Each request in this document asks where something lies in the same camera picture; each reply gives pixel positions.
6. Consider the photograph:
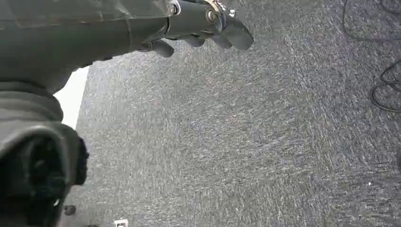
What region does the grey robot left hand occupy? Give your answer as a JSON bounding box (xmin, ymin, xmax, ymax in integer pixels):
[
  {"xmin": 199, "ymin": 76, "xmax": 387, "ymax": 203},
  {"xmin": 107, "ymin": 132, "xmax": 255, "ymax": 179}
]
[{"xmin": 0, "ymin": 0, "xmax": 254, "ymax": 227}]

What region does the thin black floor cable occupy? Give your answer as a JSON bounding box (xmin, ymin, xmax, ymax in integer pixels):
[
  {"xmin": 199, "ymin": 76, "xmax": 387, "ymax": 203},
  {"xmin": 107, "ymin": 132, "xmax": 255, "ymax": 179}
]
[{"xmin": 342, "ymin": 0, "xmax": 401, "ymax": 42}]

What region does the looped black floor cable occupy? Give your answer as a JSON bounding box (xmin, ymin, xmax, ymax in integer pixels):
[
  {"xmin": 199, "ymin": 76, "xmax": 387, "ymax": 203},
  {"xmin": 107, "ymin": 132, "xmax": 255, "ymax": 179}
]
[{"xmin": 371, "ymin": 59, "xmax": 401, "ymax": 114}]

